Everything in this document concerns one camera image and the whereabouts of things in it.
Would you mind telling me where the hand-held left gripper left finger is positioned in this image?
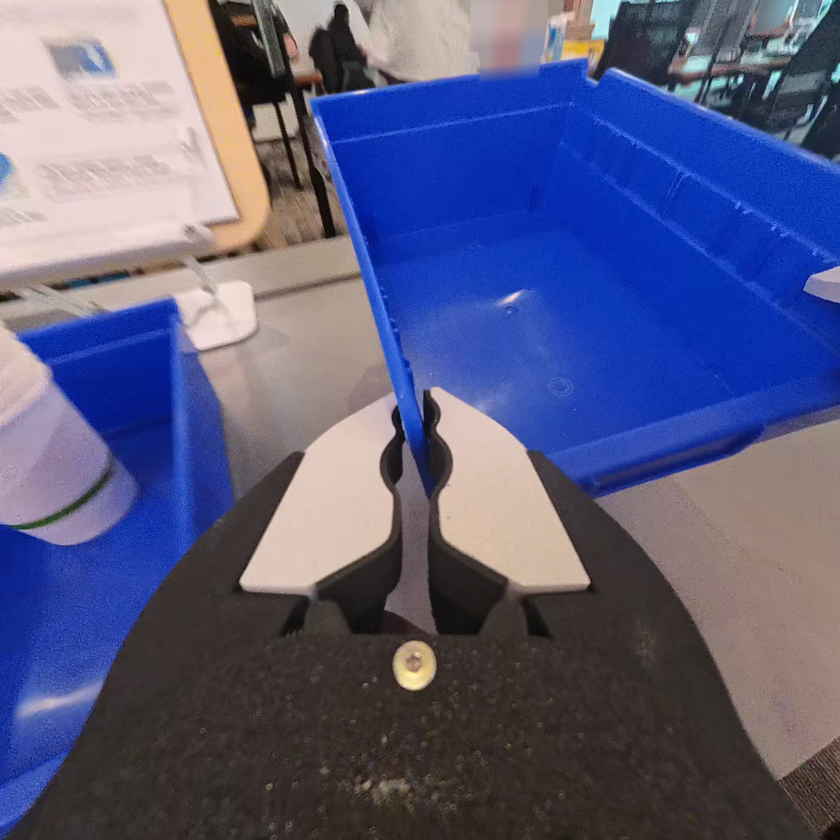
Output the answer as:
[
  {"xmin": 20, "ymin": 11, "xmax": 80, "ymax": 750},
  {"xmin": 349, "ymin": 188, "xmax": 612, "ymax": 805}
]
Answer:
[{"xmin": 238, "ymin": 394, "xmax": 403, "ymax": 635}]

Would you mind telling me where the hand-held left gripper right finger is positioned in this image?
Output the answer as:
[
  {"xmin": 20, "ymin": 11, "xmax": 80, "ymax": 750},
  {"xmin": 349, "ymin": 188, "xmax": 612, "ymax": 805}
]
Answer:
[{"xmin": 423, "ymin": 387, "xmax": 592, "ymax": 636}]

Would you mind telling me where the blue plastic bin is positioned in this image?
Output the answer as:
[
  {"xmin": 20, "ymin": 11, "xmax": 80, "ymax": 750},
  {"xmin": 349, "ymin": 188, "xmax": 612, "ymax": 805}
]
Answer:
[
  {"xmin": 310, "ymin": 58, "xmax": 840, "ymax": 500},
  {"xmin": 0, "ymin": 298, "xmax": 236, "ymax": 836}
]

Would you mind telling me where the set of white paper cups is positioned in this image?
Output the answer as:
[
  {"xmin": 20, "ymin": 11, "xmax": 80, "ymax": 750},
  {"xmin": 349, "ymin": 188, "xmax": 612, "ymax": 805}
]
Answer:
[{"xmin": 0, "ymin": 322, "xmax": 140, "ymax": 547}]

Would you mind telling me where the black office chair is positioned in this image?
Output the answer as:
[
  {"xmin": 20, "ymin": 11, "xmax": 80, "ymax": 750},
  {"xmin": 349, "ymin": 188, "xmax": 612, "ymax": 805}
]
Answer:
[
  {"xmin": 738, "ymin": 0, "xmax": 840, "ymax": 158},
  {"xmin": 592, "ymin": 0, "xmax": 700, "ymax": 85}
]

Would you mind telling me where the dark desk wooden top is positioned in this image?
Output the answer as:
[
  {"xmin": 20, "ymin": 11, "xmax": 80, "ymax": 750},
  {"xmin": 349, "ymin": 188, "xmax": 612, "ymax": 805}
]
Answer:
[{"xmin": 669, "ymin": 56, "xmax": 791, "ymax": 106}]

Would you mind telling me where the wooden document board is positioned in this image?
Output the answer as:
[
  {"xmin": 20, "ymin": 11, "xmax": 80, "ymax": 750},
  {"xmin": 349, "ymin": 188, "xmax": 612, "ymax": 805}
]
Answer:
[{"xmin": 163, "ymin": 0, "xmax": 272, "ymax": 255}]

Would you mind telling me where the printed instruction sheet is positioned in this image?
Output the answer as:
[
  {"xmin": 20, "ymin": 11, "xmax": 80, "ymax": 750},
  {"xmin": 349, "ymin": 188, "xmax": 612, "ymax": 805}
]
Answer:
[{"xmin": 0, "ymin": 0, "xmax": 240, "ymax": 252}]

